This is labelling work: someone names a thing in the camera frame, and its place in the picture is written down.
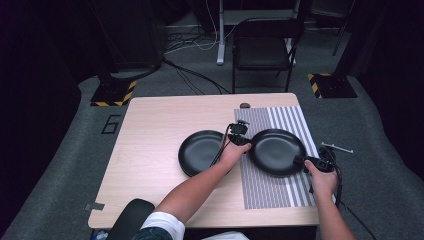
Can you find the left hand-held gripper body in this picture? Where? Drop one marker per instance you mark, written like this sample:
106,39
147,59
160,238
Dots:
238,130

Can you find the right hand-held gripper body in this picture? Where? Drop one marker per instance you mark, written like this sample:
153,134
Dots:
325,163

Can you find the black round plate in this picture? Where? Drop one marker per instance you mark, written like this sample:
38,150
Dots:
275,151
198,151

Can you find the person's left hand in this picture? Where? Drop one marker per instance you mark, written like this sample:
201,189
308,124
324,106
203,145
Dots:
233,154

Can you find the person's right hand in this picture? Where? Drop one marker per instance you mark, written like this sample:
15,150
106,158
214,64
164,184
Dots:
323,183

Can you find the dark round table grommet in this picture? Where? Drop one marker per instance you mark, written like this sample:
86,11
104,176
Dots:
245,105

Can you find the grey striped placemat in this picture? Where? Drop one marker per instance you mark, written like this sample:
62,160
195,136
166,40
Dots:
266,191

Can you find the black stand base hazard tape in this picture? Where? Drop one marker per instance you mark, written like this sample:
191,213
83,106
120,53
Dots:
113,95
333,86

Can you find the black folding chair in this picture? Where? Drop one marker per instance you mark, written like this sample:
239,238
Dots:
261,50

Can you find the white desk leg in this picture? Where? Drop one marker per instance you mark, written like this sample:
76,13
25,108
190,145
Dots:
221,33

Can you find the person's white sleeve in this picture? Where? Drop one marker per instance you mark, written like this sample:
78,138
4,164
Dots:
165,225

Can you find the black padded armrest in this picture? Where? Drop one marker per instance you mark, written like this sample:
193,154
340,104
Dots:
130,218

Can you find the grey tape strip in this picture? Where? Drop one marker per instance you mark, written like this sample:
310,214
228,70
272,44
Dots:
94,206

